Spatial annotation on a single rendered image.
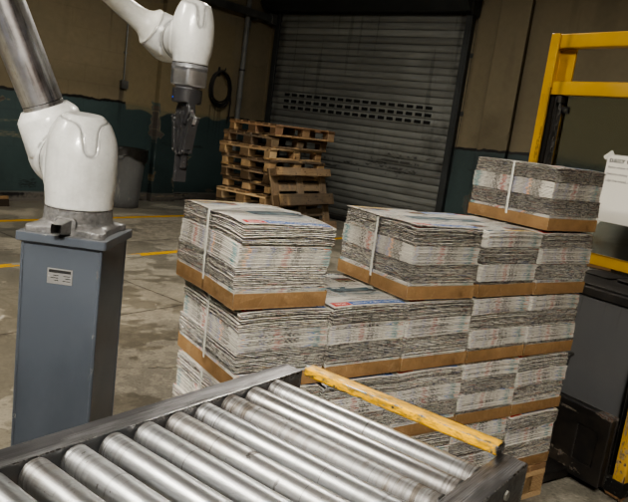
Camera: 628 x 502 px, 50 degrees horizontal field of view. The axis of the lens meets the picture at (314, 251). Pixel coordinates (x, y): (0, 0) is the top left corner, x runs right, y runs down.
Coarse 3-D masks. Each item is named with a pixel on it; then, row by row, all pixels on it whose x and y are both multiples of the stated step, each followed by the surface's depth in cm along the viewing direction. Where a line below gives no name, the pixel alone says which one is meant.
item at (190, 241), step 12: (192, 204) 190; (204, 204) 186; (216, 204) 189; (228, 204) 193; (240, 204) 196; (252, 204) 201; (192, 216) 189; (204, 216) 183; (192, 228) 189; (204, 228) 183; (180, 240) 195; (192, 240) 190; (180, 252) 195; (192, 252) 188; (192, 264) 188
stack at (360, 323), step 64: (192, 320) 195; (256, 320) 173; (320, 320) 186; (384, 320) 199; (448, 320) 216; (512, 320) 234; (192, 384) 196; (320, 384) 194; (384, 384) 205; (448, 384) 220; (512, 384) 242; (448, 448) 228
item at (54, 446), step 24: (216, 384) 129; (240, 384) 131; (264, 384) 134; (144, 408) 115; (168, 408) 116; (192, 408) 119; (72, 432) 104; (96, 432) 105; (0, 456) 94; (24, 456) 95; (48, 456) 97
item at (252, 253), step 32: (224, 224) 173; (256, 224) 166; (288, 224) 171; (320, 224) 180; (224, 256) 172; (256, 256) 169; (288, 256) 174; (320, 256) 180; (256, 288) 171; (288, 288) 176; (320, 288) 182
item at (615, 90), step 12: (552, 84) 294; (564, 84) 289; (576, 84) 284; (588, 84) 279; (600, 84) 275; (612, 84) 270; (624, 84) 266; (564, 96) 294; (576, 96) 287; (588, 96) 280; (600, 96) 275; (612, 96) 271; (624, 96) 266
